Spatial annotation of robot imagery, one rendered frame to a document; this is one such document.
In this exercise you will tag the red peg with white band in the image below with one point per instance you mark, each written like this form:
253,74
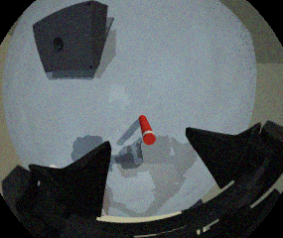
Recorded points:
147,133

